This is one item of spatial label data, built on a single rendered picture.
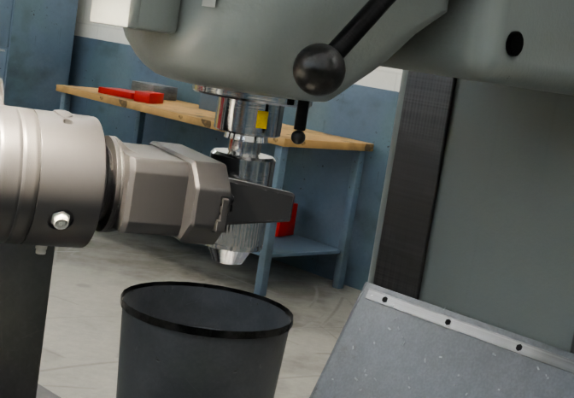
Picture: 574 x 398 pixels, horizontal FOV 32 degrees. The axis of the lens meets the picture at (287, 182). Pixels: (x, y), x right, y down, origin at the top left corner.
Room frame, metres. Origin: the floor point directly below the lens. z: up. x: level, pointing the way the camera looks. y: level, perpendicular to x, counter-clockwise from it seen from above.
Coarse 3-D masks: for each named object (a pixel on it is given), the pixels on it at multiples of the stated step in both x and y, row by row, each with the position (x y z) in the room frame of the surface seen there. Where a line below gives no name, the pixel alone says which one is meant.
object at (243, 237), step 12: (252, 180) 0.70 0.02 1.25; (264, 180) 0.70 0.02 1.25; (228, 228) 0.69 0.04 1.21; (240, 228) 0.70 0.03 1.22; (252, 228) 0.70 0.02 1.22; (264, 228) 0.71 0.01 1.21; (228, 240) 0.69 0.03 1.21; (240, 240) 0.70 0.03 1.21; (252, 240) 0.70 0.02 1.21; (252, 252) 0.70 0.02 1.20
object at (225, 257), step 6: (210, 252) 0.71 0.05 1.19; (216, 252) 0.71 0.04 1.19; (222, 252) 0.70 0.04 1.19; (228, 252) 0.70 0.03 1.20; (234, 252) 0.70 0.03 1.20; (240, 252) 0.70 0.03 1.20; (216, 258) 0.71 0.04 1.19; (222, 258) 0.71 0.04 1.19; (228, 258) 0.70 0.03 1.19; (234, 258) 0.71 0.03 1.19; (240, 258) 0.71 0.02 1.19; (228, 264) 0.71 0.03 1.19; (234, 264) 0.71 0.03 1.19; (240, 264) 0.71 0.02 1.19
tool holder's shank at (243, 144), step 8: (224, 136) 0.71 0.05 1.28; (232, 136) 0.70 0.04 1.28; (240, 136) 0.70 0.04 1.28; (248, 136) 0.70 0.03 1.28; (232, 144) 0.71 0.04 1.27; (240, 144) 0.71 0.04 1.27; (248, 144) 0.71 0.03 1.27; (256, 144) 0.71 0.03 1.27; (232, 152) 0.71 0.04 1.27; (240, 152) 0.71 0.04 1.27; (248, 152) 0.71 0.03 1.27; (256, 152) 0.71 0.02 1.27
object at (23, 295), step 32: (0, 256) 0.93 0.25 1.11; (32, 256) 0.95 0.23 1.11; (0, 288) 0.93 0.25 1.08; (32, 288) 0.95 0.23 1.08; (0, 320) 0.93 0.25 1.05; (32, 320) 0.95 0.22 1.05; (0, 352) 0.93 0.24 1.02; (32, 352) 0.95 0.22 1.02; (0, 384) 0.93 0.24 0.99; (32, 384) 0.96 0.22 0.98
